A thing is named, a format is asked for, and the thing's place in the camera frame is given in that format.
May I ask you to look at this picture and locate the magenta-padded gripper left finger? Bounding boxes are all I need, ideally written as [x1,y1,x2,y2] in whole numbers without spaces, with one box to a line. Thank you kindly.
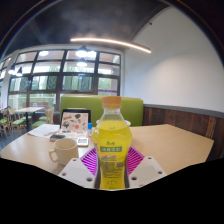
[57,146,101,190]

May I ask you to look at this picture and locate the green upholstered bench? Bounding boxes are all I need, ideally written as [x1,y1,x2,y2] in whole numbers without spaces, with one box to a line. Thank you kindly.
[59,94,145,128]

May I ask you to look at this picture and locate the dark smartphone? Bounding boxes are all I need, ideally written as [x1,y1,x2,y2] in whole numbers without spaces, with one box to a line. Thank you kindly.
[49,133,66,142]

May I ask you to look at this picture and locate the group of green-seated wooden chairs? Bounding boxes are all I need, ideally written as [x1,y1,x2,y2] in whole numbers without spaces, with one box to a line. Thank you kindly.
[0,107,55,138]

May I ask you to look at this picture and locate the round pendant lamp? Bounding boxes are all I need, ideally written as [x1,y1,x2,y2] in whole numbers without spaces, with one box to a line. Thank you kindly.
[75,45,89,58]
[76,58,88,68]

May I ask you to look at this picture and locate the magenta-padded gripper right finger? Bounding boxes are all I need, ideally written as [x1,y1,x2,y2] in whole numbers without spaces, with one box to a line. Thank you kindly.
[125,145,168,190]

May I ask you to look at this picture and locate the yellow drink bottle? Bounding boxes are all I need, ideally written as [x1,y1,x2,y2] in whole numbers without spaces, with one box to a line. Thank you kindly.
[92,96,133,191]

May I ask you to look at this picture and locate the white ceramic mug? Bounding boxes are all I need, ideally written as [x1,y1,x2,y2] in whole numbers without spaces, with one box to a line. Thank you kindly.
[48,138,80,167]

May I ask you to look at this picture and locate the long linear ceiling lamp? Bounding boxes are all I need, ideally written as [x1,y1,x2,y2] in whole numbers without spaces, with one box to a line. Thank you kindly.
[70,37,152,54]

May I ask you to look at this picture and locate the black-framed window wall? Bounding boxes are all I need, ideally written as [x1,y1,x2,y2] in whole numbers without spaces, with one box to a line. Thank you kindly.
[0,49,123,111]

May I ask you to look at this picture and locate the white paper sheets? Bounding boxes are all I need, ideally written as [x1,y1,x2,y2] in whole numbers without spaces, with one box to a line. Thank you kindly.
[27,123,61,139]

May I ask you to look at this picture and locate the black-framed tablet with stickers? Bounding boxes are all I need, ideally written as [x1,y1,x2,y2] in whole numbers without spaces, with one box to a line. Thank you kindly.
[59,108,92,134]

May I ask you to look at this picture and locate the light wooden dining table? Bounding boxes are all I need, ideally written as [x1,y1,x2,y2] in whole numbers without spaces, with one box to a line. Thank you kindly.
[14,106,45,132]

